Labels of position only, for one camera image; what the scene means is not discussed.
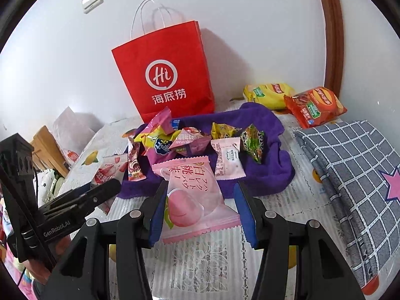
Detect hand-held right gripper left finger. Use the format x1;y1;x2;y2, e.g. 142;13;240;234
51;179;169;300

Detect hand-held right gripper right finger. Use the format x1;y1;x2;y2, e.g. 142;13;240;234
234;181;366;300

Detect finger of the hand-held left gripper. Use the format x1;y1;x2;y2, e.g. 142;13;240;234
42;200;106;226
39;179;122;218

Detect pink strawberry snack packet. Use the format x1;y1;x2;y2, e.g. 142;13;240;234
90;154;129;215

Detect pink peach snack packet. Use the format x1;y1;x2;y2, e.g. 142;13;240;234
152;159;241;245

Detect pink mushroom snack packet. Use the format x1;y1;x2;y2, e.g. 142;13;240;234
127;137;147;182

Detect pale pink snack packet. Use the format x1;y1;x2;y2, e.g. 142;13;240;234
211;136;245;181

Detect green snack packet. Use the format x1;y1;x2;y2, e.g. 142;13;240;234
240;124;266;165

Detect pink pyramid snack packet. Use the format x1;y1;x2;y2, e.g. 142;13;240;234
173;126;213;157

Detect large pink snack bag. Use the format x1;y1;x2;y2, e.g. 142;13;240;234
134;106;180;163

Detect yellow snack packet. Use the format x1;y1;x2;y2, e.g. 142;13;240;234
211;122;244;140

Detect person's left hand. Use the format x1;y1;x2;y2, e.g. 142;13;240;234
23;257;61;284

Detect white dotted pillow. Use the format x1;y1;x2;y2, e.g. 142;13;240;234
36;169;68;207

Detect fruit print tablecloth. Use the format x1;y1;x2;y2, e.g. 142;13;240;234
58;100;400;300

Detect purple towel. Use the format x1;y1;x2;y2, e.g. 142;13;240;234
117;101;296;200

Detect pink patterned cloth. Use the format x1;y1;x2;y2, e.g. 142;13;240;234
0;194;35;300

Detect white plastic bag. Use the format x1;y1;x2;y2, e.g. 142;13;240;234
51;106;101;166

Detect grey checked cloth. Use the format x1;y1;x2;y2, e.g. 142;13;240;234
294;119;400;288

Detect yellow chips bag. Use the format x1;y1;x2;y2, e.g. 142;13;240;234
243;83;296;110

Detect orange chips bag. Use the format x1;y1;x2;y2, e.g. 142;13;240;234
284;86;347;129

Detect red paper bag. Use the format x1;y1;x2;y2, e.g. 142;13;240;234
111;0;216;124

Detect white light switch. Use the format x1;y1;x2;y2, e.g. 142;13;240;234
80;0;104;14

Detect brown wooden door frame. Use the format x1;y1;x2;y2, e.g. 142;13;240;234
314;0;344;101

